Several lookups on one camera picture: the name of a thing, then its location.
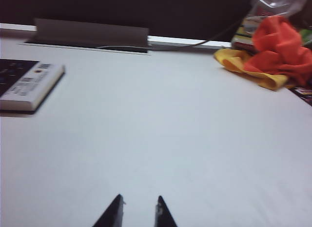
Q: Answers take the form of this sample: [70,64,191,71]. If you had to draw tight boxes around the yellow cloth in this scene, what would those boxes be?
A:
[214,48,297,91]

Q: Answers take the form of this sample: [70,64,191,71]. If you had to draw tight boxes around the green artificial plant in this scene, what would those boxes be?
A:
[299,29,312,47]

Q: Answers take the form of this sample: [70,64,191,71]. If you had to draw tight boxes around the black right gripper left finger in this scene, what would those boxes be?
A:
[92,194,126,227]

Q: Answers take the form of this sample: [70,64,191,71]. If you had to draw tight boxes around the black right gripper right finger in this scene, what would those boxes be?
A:
[155,195,178,227]

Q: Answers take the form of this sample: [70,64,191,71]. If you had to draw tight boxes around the clear plastic snack bag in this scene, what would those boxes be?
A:
[231,0,305,52]

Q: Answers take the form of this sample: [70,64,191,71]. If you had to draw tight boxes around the orange cloth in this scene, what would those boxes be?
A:
[243,16,312,87]

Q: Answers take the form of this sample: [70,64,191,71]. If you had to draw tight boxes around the black book with white pages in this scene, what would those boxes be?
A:
[0,59,66,115]

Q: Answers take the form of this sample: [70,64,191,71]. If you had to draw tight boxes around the grey power cable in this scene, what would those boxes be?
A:
[97,16,246,52]

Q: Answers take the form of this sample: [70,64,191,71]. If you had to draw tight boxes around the grey fabric desk divider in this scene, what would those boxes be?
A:
[0,0,255,42]

